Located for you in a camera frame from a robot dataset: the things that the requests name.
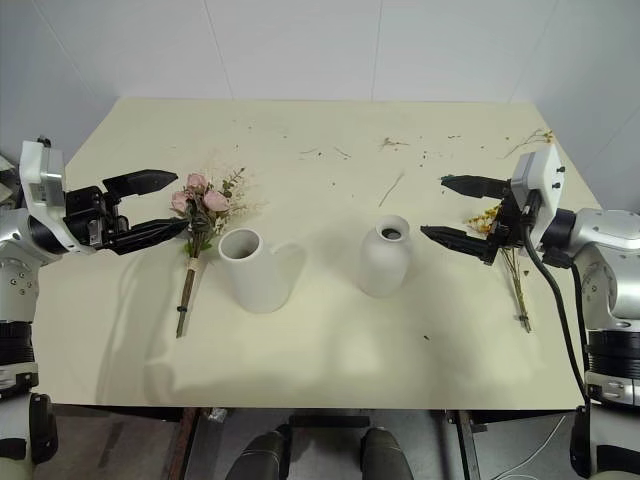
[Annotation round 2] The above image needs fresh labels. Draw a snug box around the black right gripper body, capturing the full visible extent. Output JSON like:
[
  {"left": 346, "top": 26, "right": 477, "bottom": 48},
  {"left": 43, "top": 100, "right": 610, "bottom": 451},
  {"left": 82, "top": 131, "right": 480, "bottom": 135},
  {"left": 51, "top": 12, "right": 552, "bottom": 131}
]
[{"left": 483, "top": 184, "right": 544, "bottom": 264}]

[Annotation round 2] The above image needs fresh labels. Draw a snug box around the thin white floor cable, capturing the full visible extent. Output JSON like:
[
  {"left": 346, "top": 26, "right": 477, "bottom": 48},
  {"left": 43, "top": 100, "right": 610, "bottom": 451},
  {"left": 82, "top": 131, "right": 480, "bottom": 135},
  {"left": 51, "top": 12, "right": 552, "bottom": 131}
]
[{"left": 513, "top": 413, "right": 570, "bottom": 480}]

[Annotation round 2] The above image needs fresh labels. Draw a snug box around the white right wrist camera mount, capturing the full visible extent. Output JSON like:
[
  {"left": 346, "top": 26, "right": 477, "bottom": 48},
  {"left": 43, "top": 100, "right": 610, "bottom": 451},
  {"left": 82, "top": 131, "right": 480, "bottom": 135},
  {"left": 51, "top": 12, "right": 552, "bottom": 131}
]
[{"left": 510, "top": 143, "right": 567, "bottom": 251}]

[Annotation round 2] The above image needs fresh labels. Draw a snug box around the white bottle-shaped vase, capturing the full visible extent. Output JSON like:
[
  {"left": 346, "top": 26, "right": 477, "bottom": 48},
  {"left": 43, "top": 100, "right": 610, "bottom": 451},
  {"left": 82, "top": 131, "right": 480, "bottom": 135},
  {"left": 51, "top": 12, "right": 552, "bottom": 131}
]
[{"left": 359, "top": 214, "right": 414, "bottom": 298}]

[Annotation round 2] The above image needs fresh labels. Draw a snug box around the loose pale dried stem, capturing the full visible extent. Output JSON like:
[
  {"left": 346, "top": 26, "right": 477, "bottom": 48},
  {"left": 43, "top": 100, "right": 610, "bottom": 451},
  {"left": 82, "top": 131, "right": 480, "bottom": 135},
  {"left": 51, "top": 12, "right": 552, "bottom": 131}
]
[{"left": 377, "top": 171, "right": 406, "bottom": 208}]

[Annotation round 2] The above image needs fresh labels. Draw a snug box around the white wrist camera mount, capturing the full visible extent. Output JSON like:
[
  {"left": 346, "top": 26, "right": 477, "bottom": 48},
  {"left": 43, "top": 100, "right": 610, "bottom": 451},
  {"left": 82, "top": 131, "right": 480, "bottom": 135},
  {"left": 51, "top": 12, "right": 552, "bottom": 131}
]
[
  {"left": 510, "top": 143, "right": 567, "bottom": 251},
  {"left": 18, "top": 139, "right": 84, "bottom": 254}
]

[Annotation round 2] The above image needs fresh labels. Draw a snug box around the dark table leg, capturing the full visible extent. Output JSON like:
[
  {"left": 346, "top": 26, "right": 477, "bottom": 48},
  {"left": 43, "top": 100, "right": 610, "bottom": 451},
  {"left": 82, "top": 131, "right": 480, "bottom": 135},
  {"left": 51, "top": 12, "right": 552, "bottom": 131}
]
[{"left": 455, "top": 409, "right": 482, "bottom": 480}]

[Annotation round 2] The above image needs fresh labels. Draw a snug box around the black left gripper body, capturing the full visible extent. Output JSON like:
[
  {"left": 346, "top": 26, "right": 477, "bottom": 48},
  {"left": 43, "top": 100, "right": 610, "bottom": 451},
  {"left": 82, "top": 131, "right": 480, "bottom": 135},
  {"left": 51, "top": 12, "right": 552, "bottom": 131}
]
[{"left": 63, "top": 185, "right": 133, "bottom": 250}]

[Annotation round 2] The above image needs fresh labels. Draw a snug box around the white cylinder vase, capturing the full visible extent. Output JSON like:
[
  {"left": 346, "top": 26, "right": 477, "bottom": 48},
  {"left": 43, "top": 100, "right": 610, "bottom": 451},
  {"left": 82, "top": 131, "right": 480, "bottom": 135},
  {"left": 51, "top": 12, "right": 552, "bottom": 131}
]
[{"left": 217, "top": 227, "right": 291, "bottom": 315}]

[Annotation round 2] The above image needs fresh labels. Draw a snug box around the yellow dried flower bouquet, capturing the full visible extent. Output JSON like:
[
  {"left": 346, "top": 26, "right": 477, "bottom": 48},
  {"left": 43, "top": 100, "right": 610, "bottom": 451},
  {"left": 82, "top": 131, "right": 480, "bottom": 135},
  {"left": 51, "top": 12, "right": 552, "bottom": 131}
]
[{"left": 466, "top": 201, "right": 534, "bottom": 334}]

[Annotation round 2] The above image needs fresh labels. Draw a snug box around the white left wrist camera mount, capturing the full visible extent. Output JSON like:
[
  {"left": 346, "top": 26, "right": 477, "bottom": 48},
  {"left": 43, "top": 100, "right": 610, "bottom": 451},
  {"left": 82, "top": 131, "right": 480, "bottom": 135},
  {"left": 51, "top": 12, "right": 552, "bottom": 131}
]
[{"left": 18, "top": 139, "right": 84, "bottom": 254}]

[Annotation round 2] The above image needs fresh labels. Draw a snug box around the dark rounded shape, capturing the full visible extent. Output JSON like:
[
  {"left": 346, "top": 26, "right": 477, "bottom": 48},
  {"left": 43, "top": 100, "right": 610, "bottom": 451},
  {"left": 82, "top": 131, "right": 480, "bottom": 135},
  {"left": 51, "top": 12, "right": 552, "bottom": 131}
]
[
  {"left": 227, "top": 429, "right": 294, "bottom": 480},
  {"left": 360, "top": 427, "right": 417, "bottom": 480}
]

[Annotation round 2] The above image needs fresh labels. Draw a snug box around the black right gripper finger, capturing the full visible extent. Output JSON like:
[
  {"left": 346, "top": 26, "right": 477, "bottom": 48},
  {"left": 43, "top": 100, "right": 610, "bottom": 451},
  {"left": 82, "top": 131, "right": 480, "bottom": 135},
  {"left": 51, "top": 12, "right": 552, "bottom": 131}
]
[
  {"left": 419, "top": 224, "right": 490, "bottom": 266},
  {"left": 439, "top": 174, "right": 511, "bottom": 202}
]

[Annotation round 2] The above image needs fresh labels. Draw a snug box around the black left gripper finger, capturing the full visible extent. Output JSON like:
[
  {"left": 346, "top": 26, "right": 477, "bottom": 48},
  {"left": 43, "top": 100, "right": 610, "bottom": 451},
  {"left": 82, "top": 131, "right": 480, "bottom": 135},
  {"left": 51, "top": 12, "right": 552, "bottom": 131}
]
[
  {"left": 106, "top": 217, "right": 192, "bottom": 257},
  {"left": 101, "top": 169, "right": 179, "bottom": 199}
]

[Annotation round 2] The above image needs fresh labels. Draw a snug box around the brown table leg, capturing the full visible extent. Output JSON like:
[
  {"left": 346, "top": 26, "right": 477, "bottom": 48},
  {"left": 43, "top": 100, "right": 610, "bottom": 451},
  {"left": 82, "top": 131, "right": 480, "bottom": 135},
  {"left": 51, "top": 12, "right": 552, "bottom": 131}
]
[{"left": 163, "top": 407, "right": 200, "bottom": 480}]

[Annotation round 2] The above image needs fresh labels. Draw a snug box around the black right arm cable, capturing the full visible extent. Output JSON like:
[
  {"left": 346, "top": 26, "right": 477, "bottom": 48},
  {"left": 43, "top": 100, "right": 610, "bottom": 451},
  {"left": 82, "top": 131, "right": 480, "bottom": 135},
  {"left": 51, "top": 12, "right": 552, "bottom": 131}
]
[{"left": 522, "top": 192, "right": 595, "bottom": 407}]

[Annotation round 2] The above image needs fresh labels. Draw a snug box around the pink rose bouquet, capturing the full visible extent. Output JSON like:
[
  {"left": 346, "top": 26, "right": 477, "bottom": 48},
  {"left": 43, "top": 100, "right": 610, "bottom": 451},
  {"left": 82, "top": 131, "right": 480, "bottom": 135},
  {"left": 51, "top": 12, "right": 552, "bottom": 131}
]
[{"left": 169, "top": 166, "right": 267, "bottom": 340}]

